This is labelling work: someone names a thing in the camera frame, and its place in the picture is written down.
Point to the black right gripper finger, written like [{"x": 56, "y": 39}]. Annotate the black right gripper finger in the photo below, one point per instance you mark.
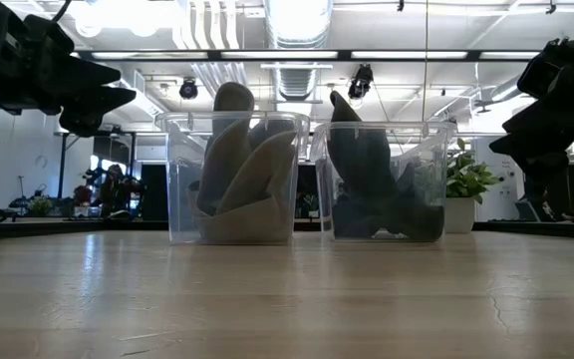
[
  {"x": 536, "y": 152},
  {"x": 566, "y": 122}
]

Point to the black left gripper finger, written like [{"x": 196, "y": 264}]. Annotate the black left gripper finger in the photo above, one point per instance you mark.
[
  {"x": 95, "y": 77},
  {"x": 92, "y": 109}
]

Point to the grey beige cap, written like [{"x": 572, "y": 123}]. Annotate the grey beige cap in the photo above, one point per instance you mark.
[{"x": 229, "y": 129}]

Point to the dark grey cap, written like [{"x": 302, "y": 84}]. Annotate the dark grey cap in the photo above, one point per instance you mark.
[{"x": 362, "y": 149}]

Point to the green leafy plant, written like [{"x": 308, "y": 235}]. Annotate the green leafy plant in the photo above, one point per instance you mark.
[{"x": 466, "y": 177}]

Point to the person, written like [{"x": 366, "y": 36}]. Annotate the person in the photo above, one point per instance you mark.
[{"x": 113, "y": 192}]

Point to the white plant pot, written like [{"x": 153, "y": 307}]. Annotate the white plant pot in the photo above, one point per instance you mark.
[{"x": 459, "y": 215}]

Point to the clear plastic bin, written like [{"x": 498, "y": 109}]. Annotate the clear plastic bin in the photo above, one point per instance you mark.
[
  {"x": 180, "y": 189},
  {"x": 436, "y": 164}
]

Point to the small green plant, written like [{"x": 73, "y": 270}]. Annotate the small green plant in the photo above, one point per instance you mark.
[{"x": 41, "y": 206}]

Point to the black vertical post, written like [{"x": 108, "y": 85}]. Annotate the black vertical post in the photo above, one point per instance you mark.
[{"x": 63, "y": 164}]

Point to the black dome ceiling camera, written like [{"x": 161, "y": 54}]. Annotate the black dome ceiling camera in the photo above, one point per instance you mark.
[{"x": 188, "y": 90}]

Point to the black table edge rail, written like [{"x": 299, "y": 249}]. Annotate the black table edge rail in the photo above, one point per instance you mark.
[{"x": 68, "y": 229}]

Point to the black mounted camera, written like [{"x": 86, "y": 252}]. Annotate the black mounted camera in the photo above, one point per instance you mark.
[{"x": 361, "y": 82}]

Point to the silver ventilation duct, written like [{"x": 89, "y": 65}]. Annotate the silver ventilation duct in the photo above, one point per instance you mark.
[{"x": 297, "y": 80}]

